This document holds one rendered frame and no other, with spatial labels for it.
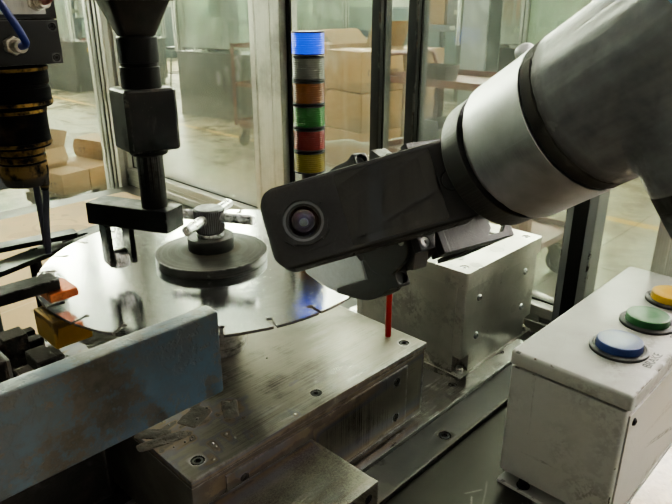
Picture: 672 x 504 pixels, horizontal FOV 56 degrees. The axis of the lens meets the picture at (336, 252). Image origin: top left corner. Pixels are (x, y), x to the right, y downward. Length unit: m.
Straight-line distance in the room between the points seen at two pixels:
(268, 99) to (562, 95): 0.99
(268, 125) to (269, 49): 0.14
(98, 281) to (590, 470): 0.47
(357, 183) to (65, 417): 0.21
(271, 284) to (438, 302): 0.27
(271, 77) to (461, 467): 0.80
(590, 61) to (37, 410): 0.33
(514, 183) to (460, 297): 0.47
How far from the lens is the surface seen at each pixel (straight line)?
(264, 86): 1.23
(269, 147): 1.25
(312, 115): 0.87
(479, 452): 0.72
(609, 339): 0.62
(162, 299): 0.57
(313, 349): 0.67
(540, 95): 0.28
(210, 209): 0.63
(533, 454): 0.64
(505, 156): 0.29
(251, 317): 0.52
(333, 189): 0.33
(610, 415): 0.58
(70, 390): 0.40
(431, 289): 0.78
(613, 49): 0.26
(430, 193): 0.34
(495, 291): 0.82
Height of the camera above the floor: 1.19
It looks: 21 degrees down
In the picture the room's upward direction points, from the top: straight up
